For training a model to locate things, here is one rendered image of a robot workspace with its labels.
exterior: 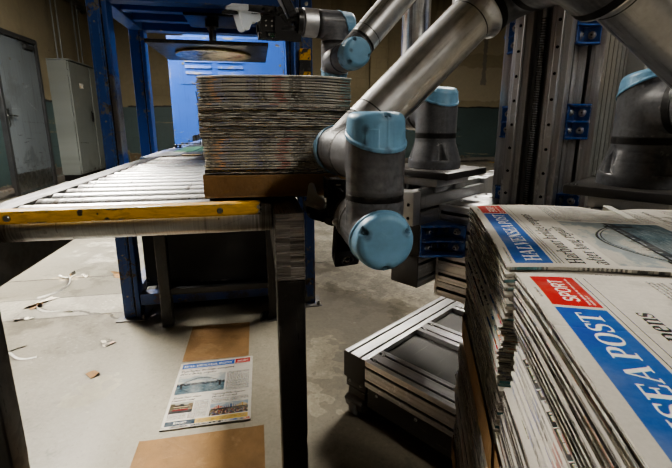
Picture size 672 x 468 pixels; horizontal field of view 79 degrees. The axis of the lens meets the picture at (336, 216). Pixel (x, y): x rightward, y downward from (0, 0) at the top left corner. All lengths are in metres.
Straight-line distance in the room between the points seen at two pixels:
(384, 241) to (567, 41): 0.81
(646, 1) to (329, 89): 0.49
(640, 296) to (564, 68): 0.87
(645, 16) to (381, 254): 0.50
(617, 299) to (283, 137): 0.60
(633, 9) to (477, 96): 10.16
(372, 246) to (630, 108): 0.68
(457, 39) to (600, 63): 0.59
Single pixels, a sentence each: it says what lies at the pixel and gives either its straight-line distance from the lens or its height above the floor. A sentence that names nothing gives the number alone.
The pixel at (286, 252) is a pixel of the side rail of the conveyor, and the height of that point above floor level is 0.73.
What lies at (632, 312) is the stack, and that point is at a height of 0.83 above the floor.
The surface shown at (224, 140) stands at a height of 0.91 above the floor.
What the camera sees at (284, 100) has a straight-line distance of 0.80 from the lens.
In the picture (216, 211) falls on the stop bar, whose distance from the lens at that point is 0.68.
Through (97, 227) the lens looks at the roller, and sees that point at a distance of 0.80.
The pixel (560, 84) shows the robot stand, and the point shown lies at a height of 1.04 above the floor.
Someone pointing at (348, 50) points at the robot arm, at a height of 1.12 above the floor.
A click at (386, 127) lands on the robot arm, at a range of 0.49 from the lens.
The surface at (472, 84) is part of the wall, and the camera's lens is 10.82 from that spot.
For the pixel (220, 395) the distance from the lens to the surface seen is 1.63.
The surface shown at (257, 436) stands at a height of 0.00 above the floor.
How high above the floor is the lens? 0.95
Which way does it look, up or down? 13 degrees down
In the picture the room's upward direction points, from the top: straight up
